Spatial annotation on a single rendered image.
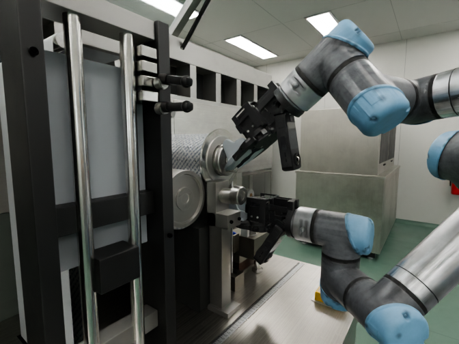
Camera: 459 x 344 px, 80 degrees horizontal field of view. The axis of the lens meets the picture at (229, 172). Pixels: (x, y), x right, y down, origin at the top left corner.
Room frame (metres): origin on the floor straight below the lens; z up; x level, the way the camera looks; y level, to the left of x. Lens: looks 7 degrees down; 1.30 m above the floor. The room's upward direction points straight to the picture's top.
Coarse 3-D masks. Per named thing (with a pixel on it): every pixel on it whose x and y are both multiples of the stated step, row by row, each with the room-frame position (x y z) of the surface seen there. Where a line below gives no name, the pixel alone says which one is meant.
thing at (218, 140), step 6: (216, 138) 0.63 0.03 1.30; (222, 138) 0.65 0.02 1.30; (228, 138) 0.67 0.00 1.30; (210, 144) 0.62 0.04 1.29; (216, 144) 0.63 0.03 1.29; (210, 150) 0.62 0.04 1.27; (210, 156) 0.62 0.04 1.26; (210, 162) 0.62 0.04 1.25; (210, 168) 0.62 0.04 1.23; (210, 174) 0.62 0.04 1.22; (216, 174) 0.63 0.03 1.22
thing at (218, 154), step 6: (222, 144) 0.65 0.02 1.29; (216, 150) 0.63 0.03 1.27; (222, 150) 0.62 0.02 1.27; (216, 156) 0.62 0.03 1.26; (222, 156) 0.62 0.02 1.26; (216, 162) 0.62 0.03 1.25; (222, 162) 0.62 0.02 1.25; (216, 168) 0.62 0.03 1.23; (222, 168) 0.62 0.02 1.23; (222, 174) 0.63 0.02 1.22; (228, 174) 0.64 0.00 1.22
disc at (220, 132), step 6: (210, 132) 0.62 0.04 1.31; (216, 132) 0.64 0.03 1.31; (222, 132) 0.66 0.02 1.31; (228, 132) 0.68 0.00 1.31; (210, 138) 0.62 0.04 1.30; (204, 144) 0.61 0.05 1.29; (204, 150) 0.60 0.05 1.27; (204, 156) 0.60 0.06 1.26; (204, 162) 0.60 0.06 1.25; (204, 168) 0.60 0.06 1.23; (204, 174) 0.60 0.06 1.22; (234, 174) 0.70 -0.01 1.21; (204, 180) 0.61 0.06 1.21; (210, 180) 0.62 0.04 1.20
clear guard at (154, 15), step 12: (108, 0) 0.81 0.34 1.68; (120, 0) 0.83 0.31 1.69; (132, 0) 0.84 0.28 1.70; (144, 0) 0.86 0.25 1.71; (156, 0) 0.89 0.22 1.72; (168, 0) 0.91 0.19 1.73; (180, 0) 0.93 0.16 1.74; (144, 12) 0.89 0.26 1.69; (156, 12) 0.92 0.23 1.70; (168, 12) 0.94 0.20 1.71; (180, 12) 0.97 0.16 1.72; (168, 24) 0.97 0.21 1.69
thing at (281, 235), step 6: (276, 228) 0.60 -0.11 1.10; (282, 228) 0.61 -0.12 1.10; (270, 234) 0.61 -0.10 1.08; (276, 234) 0.60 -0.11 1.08; (282, 234) 0.60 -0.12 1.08; (270, 240) 0.61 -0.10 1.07; (276, 240) 0.60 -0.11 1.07; (264, 246) 0.62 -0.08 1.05; (270, 246) 0.61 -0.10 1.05; (276, 246) 0.63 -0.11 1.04; (258, 252) 0.63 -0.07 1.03; (264, 252) 0.62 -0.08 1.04; (270, 252) 0.62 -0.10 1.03; (258, 258) 0.63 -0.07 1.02; (264, 258) 0.62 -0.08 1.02
